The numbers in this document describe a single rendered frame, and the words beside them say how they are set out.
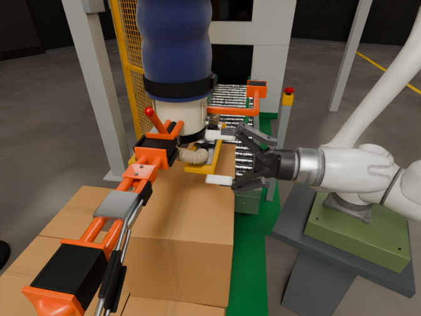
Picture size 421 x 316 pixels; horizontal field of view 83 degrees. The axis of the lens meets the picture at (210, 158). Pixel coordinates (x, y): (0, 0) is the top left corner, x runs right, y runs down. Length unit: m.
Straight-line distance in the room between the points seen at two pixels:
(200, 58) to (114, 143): 1.82
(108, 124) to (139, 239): 1.65
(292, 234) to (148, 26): 0.91
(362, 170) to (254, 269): 1.37
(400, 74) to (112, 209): 0.73
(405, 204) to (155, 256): 0.86
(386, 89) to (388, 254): 0.59
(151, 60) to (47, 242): 1.10
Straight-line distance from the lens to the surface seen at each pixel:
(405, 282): 1.16
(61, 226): 1.56
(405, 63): 0.78
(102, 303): 0.39
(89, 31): 2.14
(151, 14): 0.71
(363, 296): 1.99
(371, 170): 0.62
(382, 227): 1.17
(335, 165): 0.59
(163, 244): 0.83
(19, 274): 1.46
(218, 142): 0.90
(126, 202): 0.49
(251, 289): 1.78
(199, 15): 0.72
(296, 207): 1.22
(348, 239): 1.08
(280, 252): 1.97
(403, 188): 1.03
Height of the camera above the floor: 1.57
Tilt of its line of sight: 34 degrees down
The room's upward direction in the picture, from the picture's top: straight up
